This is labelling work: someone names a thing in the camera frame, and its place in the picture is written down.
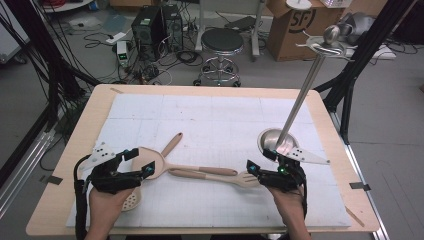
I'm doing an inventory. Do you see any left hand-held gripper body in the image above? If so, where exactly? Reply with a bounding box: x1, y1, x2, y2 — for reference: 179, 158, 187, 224
79, 142, 145, 195

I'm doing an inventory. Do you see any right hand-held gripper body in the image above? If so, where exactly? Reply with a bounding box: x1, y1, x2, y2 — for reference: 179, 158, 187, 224
257, 146, 331, 194

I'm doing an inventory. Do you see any beige solid spoon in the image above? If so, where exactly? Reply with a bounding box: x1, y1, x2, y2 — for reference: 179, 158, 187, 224
131, 146, 239, 182

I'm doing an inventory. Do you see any beige slotted turner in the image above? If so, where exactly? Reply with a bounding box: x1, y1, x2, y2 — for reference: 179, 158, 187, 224
168, 168, 261, 189

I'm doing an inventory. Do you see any beige perforated skimmer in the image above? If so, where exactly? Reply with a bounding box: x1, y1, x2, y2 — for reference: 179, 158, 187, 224
121, 132, 184, 213

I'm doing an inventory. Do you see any person's right hand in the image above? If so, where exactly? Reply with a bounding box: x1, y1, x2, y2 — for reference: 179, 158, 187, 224
265, 185, 310, 228

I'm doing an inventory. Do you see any person's left hand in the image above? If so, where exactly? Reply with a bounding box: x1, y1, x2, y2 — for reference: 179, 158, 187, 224
87, 187, 135, 232

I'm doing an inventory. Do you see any black tape piece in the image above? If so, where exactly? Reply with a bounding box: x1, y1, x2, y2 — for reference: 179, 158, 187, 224
348, 181, 372, 192
39, 174, 64, 186

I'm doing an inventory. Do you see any white grid mat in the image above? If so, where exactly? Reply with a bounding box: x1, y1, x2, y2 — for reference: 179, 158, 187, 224
65, 93, 353, 229

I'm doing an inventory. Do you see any power supply with green display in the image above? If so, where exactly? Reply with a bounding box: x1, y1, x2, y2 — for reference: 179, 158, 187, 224
115, 40, 130, 68

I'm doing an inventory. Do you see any brown cardboard box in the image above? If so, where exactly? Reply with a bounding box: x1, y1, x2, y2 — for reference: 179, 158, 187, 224
266, 0, 346, 63

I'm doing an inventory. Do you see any white power strip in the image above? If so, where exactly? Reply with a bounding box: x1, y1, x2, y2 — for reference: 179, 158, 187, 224
105, 31, 128, 46
345, 44, 398, 61

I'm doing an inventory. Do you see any black computer tower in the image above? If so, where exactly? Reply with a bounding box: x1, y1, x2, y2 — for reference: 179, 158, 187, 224
130, 5, 165, 63
161, 3, 185, 53

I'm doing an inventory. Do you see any black round stool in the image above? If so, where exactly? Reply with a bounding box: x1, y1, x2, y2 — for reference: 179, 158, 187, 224
193, 27, 245, 88

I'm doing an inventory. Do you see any black flat device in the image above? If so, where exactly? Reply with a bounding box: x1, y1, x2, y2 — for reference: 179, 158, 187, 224
224, 15, 258, 31

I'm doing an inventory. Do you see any white round disc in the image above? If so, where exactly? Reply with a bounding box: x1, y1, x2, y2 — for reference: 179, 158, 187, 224
285, 0, 313, 11

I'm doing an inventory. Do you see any grey plastic bag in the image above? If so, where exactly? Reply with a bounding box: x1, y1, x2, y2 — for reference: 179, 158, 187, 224
339, 12, 376, 46

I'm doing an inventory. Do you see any round white table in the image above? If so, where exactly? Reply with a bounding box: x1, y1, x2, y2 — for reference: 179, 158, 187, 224
39, 0, 95, 14

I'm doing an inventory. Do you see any white cabinet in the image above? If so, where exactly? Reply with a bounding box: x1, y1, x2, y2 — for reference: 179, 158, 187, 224
0, 0, 32, 65

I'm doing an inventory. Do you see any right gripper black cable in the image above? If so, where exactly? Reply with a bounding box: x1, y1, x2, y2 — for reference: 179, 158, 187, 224
299, 173, 310, 220

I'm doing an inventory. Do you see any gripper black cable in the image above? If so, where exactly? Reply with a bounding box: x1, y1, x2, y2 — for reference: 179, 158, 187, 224
299, 173, 310, 220
73, 154, 93, 240

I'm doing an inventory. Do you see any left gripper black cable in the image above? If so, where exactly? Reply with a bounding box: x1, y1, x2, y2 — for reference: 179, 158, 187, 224
73, 154, 93, 240

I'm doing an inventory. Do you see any aluminium rail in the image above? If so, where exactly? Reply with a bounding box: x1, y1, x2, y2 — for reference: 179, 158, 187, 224
329, 111, 391, 240
0, 128, 56, 218

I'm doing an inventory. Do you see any tangle of floor cables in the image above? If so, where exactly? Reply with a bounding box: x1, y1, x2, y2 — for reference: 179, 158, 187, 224
82, 29, 205, 86

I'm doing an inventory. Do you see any black frame post with cables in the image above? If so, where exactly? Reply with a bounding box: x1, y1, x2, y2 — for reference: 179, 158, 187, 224
0, 0, 101, 134

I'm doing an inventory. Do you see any black metal frame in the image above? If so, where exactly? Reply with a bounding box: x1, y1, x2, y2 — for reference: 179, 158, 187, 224
313, 0, 418, 145

